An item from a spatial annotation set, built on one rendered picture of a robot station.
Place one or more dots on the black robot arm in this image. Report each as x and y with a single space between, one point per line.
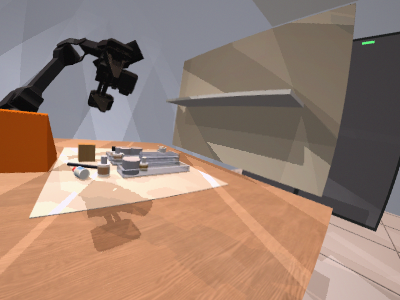
29 98

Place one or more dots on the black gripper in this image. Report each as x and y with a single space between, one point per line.
117 56

